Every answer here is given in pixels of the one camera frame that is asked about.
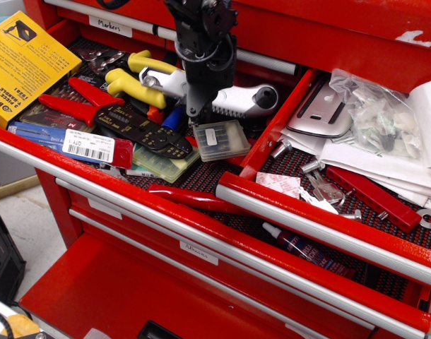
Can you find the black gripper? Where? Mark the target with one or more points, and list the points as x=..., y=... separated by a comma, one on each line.
x=208, y=50

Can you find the red left open drawer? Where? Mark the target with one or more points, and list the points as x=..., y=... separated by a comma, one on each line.
x=133, y=257

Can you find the red open drawer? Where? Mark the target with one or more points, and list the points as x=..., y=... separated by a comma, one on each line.
x=356, y=239
x=133, y=257

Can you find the red right open drawer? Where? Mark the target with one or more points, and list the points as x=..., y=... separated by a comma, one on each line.
x=356, y=239

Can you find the yellow tap wrench box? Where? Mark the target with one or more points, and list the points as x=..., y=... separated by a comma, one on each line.
x=31, y=62

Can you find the blue marker pen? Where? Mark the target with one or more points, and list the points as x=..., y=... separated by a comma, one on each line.
x=174, y=119

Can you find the clear drill bit case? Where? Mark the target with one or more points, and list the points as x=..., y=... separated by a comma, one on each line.
x=221, y=140

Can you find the green drill bit case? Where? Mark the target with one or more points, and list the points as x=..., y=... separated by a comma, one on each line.
x=163, y=167

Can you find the blue red drill bit package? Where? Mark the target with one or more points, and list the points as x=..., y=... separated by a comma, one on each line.
x=78, y=145

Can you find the silver bolt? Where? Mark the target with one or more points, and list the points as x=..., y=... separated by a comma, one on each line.
x=314, y=165
x=283, y=146

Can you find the white red adhesive pad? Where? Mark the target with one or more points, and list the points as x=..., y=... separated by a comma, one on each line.
x=281, y=183

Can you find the red tool chest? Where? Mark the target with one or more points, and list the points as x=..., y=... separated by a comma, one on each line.
x=388, y=42

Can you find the milwaukee bit package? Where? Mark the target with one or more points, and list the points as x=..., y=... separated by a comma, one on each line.
x=44, y=116

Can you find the silver key bunch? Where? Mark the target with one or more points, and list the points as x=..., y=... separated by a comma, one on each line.
x=326, y=195

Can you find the threadlocker bottle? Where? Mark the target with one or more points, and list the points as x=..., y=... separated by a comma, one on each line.
x=300, y=247

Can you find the clear plastic parts bag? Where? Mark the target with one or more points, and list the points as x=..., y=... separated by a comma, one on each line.
x=382, y=120

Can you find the red plastic bar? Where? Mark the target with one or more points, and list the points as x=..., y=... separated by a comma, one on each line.
x=375, y=197

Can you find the white paper stack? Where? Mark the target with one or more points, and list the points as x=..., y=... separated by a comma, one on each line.
x=410, y=178

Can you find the black bin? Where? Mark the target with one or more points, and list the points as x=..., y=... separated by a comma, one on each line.
x=12, y=266

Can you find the silver washer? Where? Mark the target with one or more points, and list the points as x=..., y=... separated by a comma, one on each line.
x=425, y=218

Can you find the yellow handled pliers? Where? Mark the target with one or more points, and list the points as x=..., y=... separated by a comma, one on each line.
x=120, y=70

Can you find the red handled wire stripper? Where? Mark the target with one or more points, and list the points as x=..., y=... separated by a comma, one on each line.
x=110, y=112

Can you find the silver metal bracket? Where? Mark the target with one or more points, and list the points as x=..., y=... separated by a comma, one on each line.
x=322, y=113

